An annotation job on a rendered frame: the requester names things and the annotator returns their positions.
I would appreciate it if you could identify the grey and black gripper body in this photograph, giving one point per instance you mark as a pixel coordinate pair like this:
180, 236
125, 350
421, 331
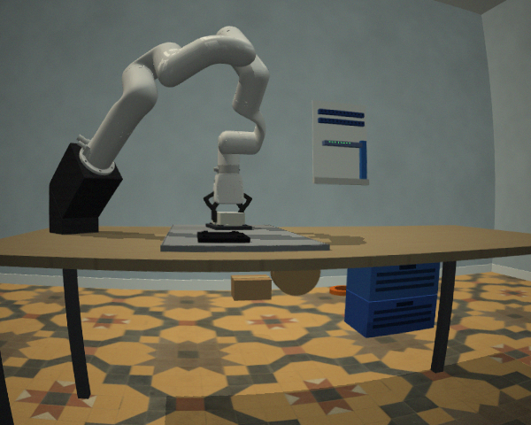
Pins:
228, 189

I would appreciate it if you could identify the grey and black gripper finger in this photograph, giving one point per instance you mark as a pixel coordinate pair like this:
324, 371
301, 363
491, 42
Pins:
243, 207
212, 207

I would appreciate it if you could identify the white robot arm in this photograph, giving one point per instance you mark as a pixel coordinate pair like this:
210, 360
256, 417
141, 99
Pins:
173, 65

